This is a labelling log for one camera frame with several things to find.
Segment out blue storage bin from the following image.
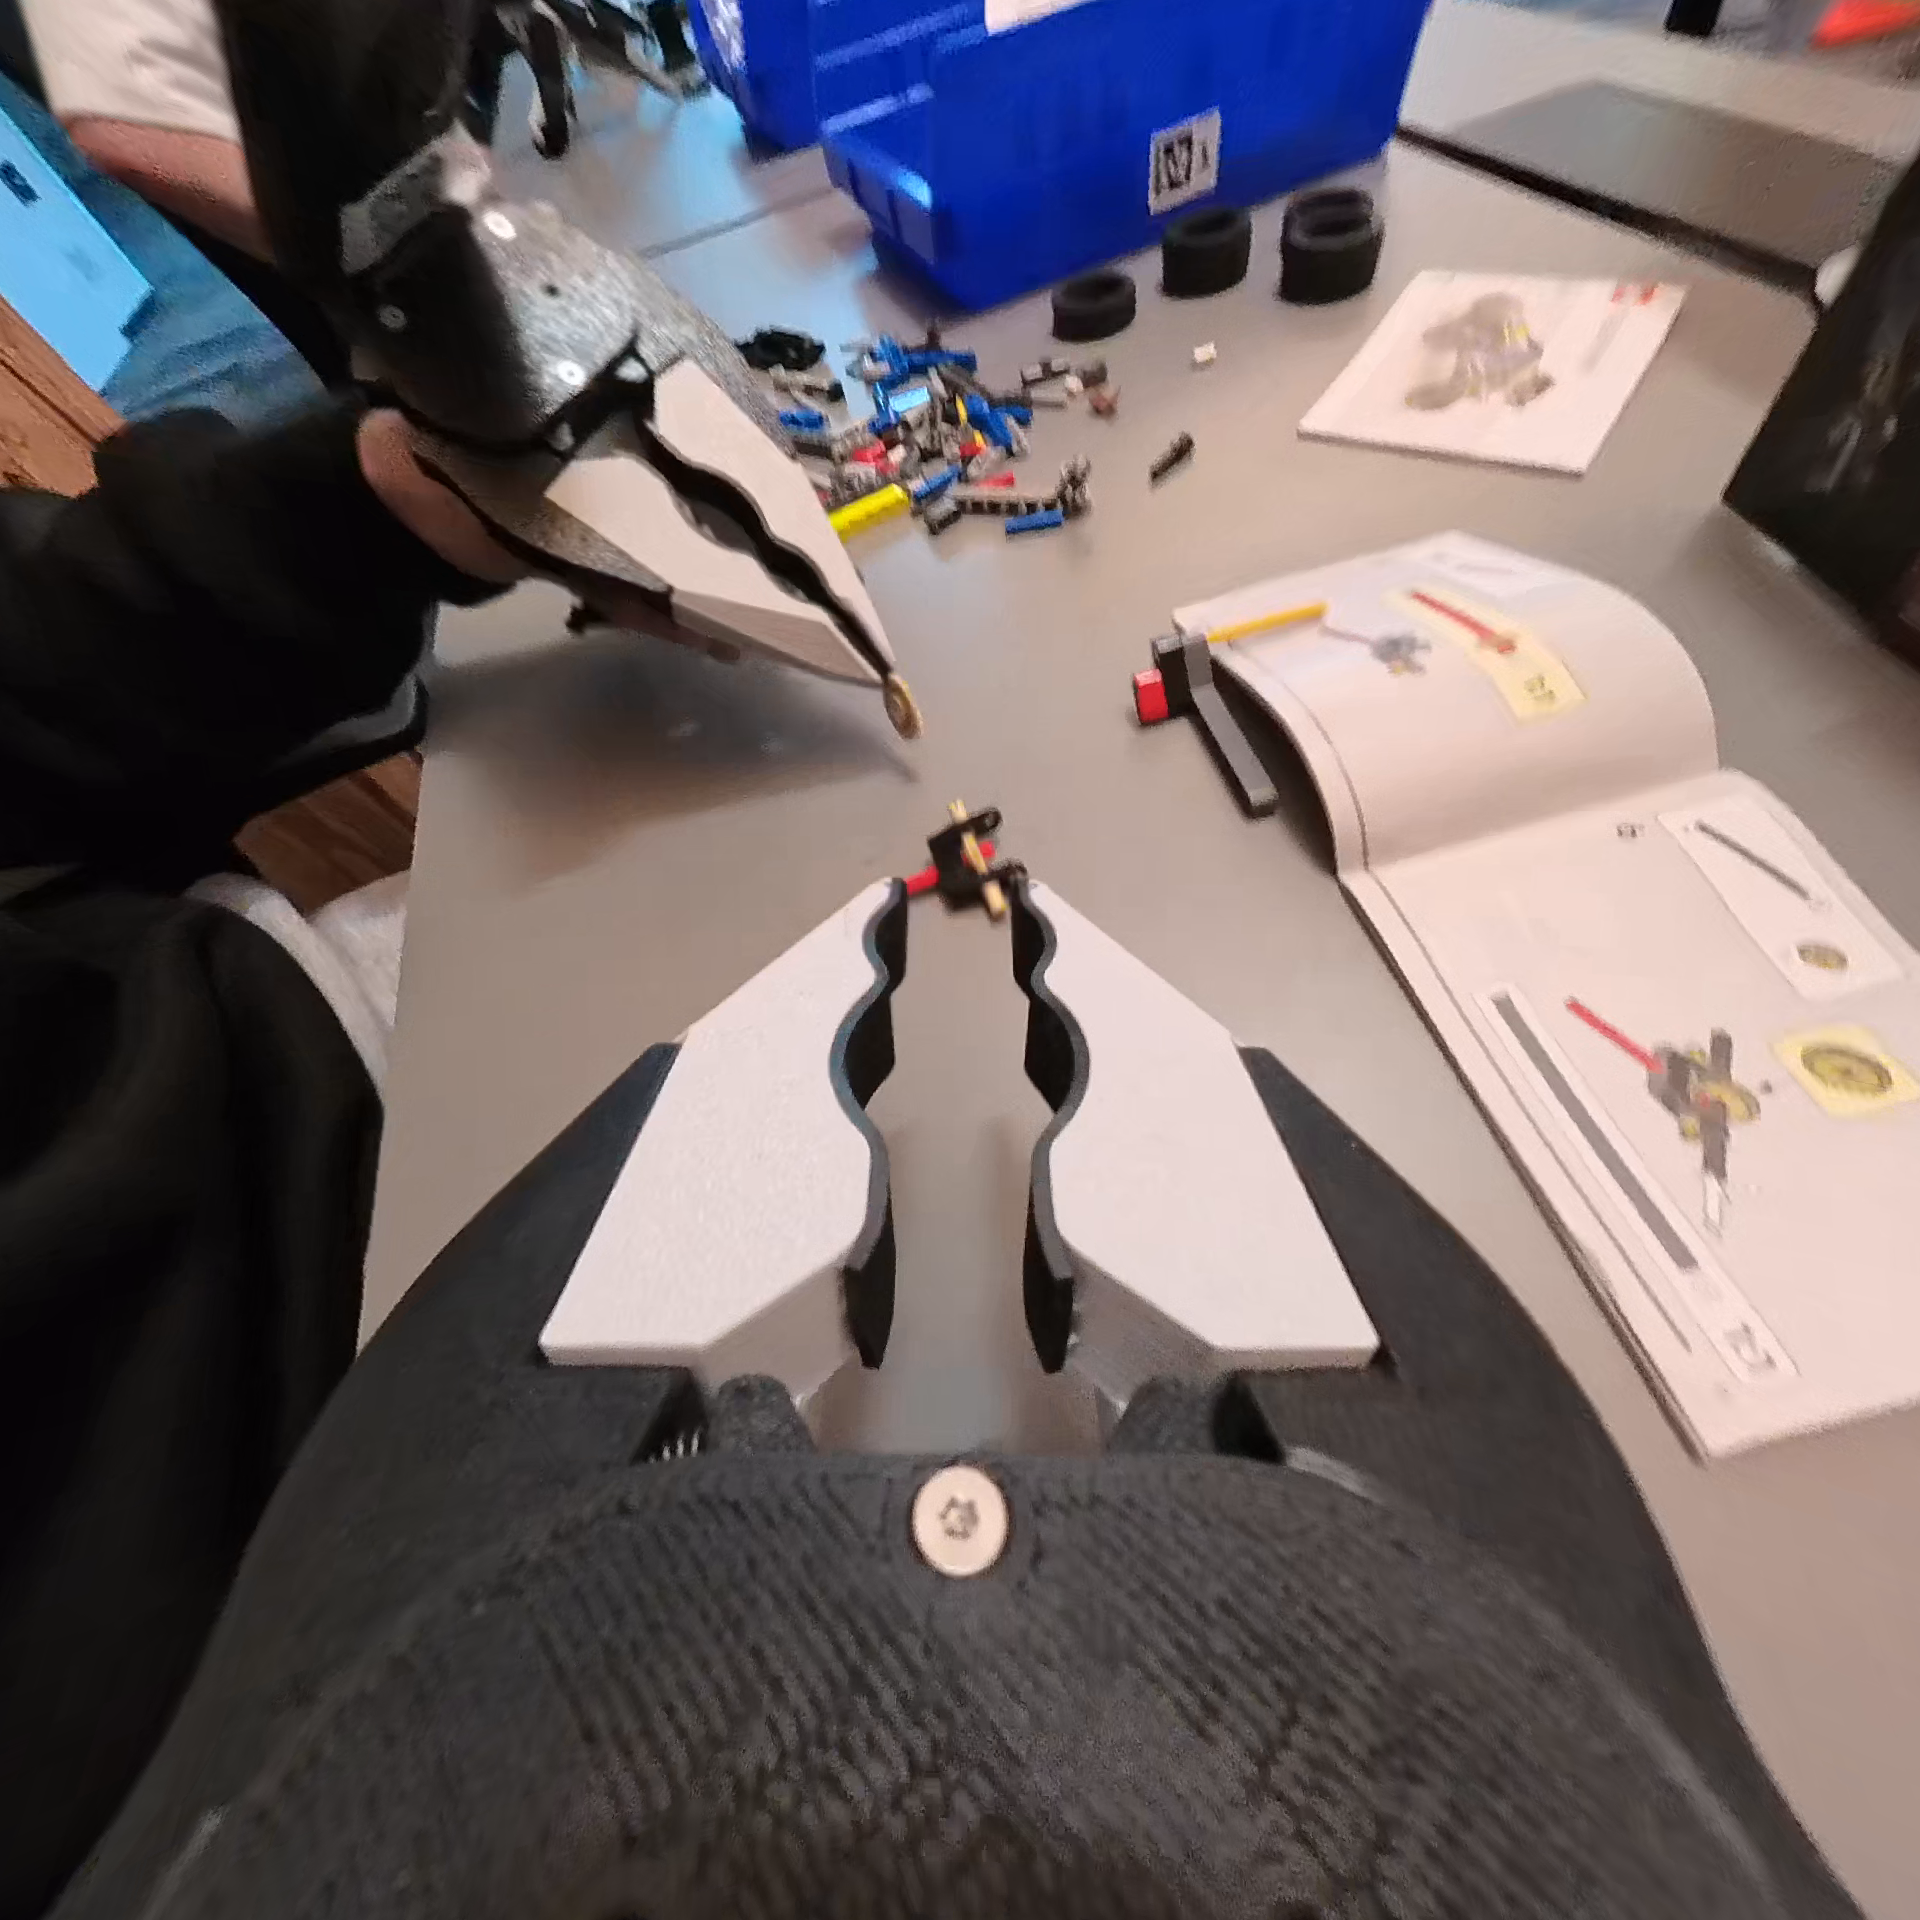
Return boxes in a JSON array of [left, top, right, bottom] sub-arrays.
[[687, 0, 840, 155], [823, 0, 1437, 313]]

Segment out person's grey pants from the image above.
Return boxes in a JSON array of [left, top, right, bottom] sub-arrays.
[[188, 870, 408, 1081]]

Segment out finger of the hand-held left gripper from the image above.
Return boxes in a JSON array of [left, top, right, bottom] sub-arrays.
[[637, 358, 897, 684], [538, 451, 888, 692]]

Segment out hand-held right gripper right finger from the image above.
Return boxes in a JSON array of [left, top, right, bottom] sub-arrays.
[[1007, 878, 1383, 1403]]

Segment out open instruction booklet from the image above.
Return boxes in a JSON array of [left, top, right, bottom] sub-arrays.
[[1169, 529, 1920, 1465]]

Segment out closed instruction booklet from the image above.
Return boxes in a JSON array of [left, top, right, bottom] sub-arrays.
[[1295, 269, 1688, 481]]

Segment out black lego gear frame assembly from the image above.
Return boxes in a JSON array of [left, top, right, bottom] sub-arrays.
[[896, 799, 1037, 921]]

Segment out another person's forearm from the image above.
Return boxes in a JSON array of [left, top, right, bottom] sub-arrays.
[[65, 116, 294, 266]]

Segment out black desk mat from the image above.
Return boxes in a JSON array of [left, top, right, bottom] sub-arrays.
[[1399, 77, 1920, 275]]

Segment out person's left forearm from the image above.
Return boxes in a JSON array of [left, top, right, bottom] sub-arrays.
[[0, 393, 442, 887]]

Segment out pile of loose lego pieces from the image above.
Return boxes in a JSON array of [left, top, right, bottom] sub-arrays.
[[732, 321, 1127, 543]]

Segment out person's black jacket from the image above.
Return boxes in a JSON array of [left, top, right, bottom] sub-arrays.
[[0, 862, 389, 1920]]

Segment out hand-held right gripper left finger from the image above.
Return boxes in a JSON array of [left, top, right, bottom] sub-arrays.
[[536, 878, 914, 1403]]

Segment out grey beam lego assembly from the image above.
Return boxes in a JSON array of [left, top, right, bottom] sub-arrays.
[[1132, 598, 1332, 819]]

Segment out black lego set box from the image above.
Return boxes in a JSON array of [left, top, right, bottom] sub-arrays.
[[1721, 195, 1920, 674]]

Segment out person's left hand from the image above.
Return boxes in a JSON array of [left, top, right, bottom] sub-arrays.
[[356, 407, 740, 666]]

